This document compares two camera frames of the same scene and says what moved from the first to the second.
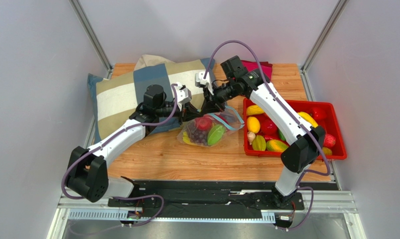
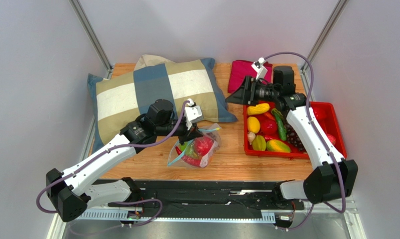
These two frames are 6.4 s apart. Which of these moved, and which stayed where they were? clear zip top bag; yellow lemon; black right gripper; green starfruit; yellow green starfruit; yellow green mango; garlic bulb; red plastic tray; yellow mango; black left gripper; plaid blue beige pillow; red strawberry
Moved: black left gripper; black right gripper; clear zip top bag; green starfruit
Stayed: plaid blue beige pillow; garlic bulb; yellow green mango; yellow mango; red plastic tray; yellow lemon; red strawberry; yellow green starfruit
